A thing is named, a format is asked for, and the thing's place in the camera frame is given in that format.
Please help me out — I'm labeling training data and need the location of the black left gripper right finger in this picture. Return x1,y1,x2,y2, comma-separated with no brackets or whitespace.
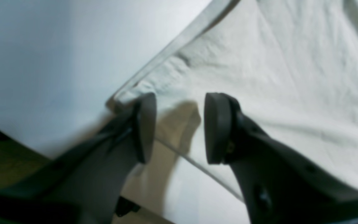
204,93,358,224

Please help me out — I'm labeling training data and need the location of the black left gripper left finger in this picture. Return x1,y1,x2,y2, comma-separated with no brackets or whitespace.
0,93,157,224

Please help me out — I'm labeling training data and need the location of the grey t-shirt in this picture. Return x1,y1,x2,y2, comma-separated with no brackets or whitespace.
111,0,358,201

